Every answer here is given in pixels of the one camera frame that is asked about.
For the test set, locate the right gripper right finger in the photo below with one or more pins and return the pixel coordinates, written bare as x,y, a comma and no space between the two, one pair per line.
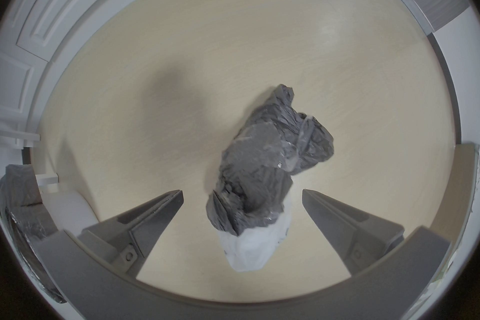
348,232

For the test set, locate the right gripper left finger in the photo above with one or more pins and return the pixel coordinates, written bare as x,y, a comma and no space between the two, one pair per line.
150,221

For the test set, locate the black plastic bag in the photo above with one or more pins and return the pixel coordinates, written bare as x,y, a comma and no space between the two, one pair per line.
32,226

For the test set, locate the white trash bin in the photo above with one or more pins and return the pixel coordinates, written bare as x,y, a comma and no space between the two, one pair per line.
71,209

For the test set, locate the crumpled white plastic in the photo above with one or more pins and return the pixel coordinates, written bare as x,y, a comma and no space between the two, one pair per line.
255,247

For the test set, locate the crumpled black plastic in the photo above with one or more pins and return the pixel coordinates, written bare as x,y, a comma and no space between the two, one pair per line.
258,168

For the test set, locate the white wardrobe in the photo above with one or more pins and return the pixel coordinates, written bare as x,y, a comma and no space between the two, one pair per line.
75,11

